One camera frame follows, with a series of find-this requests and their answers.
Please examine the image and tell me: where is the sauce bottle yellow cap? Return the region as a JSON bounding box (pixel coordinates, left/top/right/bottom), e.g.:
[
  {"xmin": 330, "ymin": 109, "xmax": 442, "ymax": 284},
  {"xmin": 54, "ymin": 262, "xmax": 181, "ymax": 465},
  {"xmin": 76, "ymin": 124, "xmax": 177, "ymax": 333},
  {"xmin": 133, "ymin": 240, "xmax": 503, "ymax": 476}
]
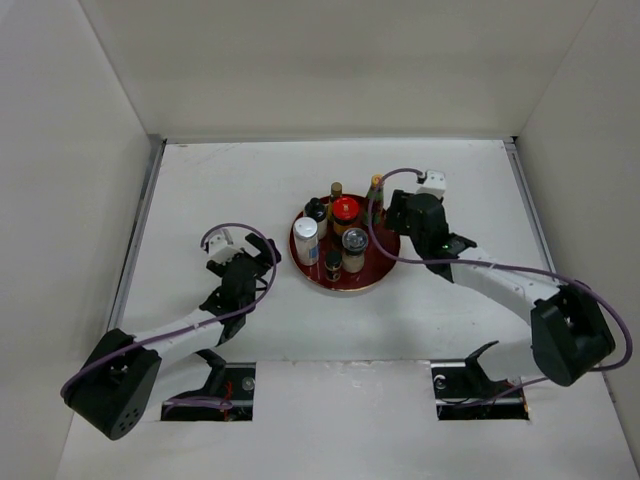
[{"xmin": 362, "ymin": 174, "xmax": 384, "ymax": 226}]

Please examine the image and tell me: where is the grinder jar grey lid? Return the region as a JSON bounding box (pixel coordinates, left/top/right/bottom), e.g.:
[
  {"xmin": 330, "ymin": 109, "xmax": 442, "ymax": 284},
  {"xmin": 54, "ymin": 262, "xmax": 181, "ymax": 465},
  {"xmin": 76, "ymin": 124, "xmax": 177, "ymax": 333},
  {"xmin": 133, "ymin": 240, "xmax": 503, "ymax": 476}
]
[{"xmin": 342, "ymin": 228, "xmax": 369, "ymax": 273}]

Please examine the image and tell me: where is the white jar silver lid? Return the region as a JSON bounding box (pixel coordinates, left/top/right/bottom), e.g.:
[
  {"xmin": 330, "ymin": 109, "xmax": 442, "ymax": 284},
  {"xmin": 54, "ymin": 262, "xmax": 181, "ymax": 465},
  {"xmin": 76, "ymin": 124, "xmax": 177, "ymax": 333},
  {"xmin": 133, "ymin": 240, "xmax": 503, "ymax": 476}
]
[{"xmin": 293, "ymin": 217, "xmax": 319, "ymax": 266}]

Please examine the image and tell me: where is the jar with red lid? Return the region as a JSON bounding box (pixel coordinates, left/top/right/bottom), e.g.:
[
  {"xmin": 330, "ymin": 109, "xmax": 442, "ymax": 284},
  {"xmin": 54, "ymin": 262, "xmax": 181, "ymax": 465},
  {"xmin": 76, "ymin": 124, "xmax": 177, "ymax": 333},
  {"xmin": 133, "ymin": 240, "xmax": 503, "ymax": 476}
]
[{"xmin": 332, "ymin": 196, "xmax": 360, "ymax": 241}]

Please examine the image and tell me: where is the white jar black pump lid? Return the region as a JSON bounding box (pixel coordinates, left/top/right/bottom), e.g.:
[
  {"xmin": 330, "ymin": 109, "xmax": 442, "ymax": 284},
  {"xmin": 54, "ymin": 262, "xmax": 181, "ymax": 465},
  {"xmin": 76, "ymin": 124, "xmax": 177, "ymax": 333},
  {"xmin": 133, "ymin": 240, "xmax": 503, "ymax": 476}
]
[{"xmin": 304, "ymin": 197, "xmax": 328, "ymax": 240}]

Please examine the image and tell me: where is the small yellow label bottle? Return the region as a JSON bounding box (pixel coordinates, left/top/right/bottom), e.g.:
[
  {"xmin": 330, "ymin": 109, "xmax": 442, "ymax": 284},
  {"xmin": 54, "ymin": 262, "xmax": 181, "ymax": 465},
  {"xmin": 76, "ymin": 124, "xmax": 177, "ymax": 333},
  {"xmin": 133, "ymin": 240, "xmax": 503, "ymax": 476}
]
[{"xmin": 329, "ymin": 182, "xmax": 343, "ymax": 205}]

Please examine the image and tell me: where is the small black cap spice jar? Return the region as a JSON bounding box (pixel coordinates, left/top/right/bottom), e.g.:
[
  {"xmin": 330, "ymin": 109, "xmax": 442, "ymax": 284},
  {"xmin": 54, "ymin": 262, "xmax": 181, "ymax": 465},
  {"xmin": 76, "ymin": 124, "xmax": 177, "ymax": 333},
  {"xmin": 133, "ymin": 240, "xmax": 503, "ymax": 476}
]
[{"xmin": 324, "ymin": 250, "xmax": 342, "ymax": 283}]

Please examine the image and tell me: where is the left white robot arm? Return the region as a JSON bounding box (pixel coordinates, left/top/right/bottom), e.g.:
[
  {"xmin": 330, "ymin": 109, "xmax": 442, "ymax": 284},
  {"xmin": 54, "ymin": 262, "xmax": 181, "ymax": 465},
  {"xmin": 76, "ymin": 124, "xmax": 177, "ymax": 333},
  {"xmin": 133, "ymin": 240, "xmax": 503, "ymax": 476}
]
[{"xmin": 60, "ymin": 225, "xmax": 281, "ymax": 440}]

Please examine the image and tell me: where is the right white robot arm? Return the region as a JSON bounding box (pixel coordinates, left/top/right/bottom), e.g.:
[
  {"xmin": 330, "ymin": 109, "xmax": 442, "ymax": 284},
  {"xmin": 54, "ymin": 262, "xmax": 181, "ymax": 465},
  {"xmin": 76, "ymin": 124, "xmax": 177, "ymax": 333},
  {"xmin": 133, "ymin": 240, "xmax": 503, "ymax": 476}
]
[{"xmin": 385, "ymin": 190, "xmax": 615, "ymax": 387}]

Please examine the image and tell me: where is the round red lacquer tray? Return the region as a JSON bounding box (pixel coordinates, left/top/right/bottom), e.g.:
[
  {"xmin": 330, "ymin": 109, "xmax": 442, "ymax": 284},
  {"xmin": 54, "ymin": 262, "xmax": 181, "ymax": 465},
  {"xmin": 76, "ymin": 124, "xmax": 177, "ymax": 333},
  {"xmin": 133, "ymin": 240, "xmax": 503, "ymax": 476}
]
[{"xmin": 288, "ymin": 194, "xmax": 401, "ymax": 292}]

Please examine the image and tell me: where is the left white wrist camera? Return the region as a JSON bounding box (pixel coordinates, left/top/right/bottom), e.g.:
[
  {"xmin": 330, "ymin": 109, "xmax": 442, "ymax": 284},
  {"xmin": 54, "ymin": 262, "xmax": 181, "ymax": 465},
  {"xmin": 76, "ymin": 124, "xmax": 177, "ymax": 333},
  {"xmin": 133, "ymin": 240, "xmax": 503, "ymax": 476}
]
[{"xmin": 201, "ymin": 228, "xmax": 240, "ymax": 264}]

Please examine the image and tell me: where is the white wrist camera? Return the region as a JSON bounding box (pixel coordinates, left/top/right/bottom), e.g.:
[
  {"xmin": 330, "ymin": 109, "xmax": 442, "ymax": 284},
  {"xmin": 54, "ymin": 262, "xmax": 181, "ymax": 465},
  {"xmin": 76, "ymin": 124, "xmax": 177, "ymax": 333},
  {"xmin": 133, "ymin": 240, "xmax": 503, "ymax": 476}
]
[
  {"xmin": 201, "ymin": 228, "xmax": 240, "ymax": 264},
  {"xmin": 415, "ymin": 170, "xmax": 447, "ymax": 201}
]

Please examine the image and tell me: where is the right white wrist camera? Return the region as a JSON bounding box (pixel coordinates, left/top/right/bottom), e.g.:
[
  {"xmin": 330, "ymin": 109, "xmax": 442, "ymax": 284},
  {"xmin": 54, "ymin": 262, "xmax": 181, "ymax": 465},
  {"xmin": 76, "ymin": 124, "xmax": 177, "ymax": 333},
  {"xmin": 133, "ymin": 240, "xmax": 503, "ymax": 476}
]
[{"xmin": 415, "ymin": 170, "xmax": 447, "ymax": 201}]

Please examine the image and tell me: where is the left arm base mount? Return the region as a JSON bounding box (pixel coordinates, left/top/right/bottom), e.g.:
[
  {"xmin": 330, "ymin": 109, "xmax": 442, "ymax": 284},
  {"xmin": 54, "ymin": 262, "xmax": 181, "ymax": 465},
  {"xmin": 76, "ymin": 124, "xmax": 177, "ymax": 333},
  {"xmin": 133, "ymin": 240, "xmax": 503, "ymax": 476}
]
[{"xmin": 160, "ymin": 349, "xmax": 257, "ymax": 422}]

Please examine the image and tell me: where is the right aluminium table rail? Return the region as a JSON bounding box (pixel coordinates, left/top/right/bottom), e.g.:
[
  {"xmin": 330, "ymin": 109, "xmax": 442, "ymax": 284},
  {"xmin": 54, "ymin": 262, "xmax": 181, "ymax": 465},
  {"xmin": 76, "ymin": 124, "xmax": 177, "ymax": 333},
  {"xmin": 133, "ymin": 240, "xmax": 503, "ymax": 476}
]
[{"xmin": 503, "ymin": 137, "xmax": 556, "ymax": 272}]

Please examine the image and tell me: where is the aluminium table rail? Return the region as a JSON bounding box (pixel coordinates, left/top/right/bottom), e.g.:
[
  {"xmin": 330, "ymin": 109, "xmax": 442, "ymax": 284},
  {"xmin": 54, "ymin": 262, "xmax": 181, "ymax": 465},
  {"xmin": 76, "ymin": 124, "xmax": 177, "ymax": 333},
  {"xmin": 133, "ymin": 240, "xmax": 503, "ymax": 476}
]
[
  {"xmin": 503, "ymin": 137, "xmax": 556, "ymax": 272},
  {"xmin": 105, "ymin": 134, "xmax": 167, "ymax": 331}
]

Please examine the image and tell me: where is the left aluminium table rail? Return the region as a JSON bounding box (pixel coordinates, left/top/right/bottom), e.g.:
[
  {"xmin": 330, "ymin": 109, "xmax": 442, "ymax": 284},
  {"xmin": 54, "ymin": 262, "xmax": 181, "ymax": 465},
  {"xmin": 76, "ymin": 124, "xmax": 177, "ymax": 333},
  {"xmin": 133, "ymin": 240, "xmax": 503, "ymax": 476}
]
[{"xmin": 105, "ymin": 134, "xmax": 167, "ymax": 331}]

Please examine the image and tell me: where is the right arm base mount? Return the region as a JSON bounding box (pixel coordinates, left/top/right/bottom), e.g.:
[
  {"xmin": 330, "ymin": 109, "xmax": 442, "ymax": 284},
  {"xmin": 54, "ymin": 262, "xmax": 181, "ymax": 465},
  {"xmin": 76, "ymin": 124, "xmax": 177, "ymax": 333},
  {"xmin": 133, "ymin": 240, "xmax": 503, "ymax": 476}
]
[{"xmin": 430, "ymin": 341, "xmax": 529, "ymax": 421}]

